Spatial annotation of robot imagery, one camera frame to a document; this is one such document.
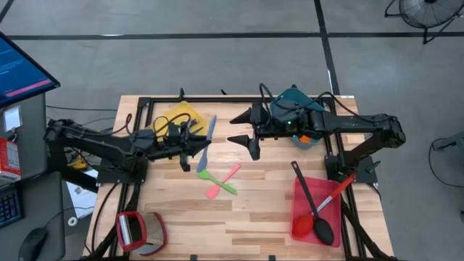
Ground white card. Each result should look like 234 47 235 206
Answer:
3 105 23 132

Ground pink silicone spatula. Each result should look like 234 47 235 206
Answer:
204 163 242 200

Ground yellow plastic bin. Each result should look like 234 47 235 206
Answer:
144 100 210 160

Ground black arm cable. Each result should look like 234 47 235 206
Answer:
151 112 192 141
257 82 365 121

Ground red framed grater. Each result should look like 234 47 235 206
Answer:
115 211 168 257

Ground computer monitor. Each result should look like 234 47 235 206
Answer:
0 31 61 109

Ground red spoon with metal shaft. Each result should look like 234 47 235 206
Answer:
291 173 357 239

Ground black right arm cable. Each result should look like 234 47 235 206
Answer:
257 82 365 121

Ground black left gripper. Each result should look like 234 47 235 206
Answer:
157 122 212 173

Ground black plastic spoon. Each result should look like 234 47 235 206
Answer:
290 160 335 247

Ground black floor cables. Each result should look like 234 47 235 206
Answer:
45 104 123 127

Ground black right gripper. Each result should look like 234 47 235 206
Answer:
227 101 293 161

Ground green silicone spatula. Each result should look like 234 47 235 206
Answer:
196 169 239 196

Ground grey-blue silicone spoon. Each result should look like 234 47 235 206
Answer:
196 115 218 173

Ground red box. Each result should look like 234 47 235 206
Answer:
0 137 22 182

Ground red translucent plastic bin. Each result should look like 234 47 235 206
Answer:
289 176 342 249

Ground teal plastic bin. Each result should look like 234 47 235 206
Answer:
269 88 327 151

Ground black aluminium table frame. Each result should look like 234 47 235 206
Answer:
83 88 398 261

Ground grey desk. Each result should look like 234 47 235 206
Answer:
0 92 67 261

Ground black computer mouse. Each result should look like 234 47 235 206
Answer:
17 227 48 261

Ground black keyboard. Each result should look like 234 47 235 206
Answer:
0 186 24 228

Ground white paper sheet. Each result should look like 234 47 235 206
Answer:
67 170 99 219

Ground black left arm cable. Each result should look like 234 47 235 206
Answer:
151 112 192 141

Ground black floor fan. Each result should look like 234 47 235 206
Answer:
384 0 464 45

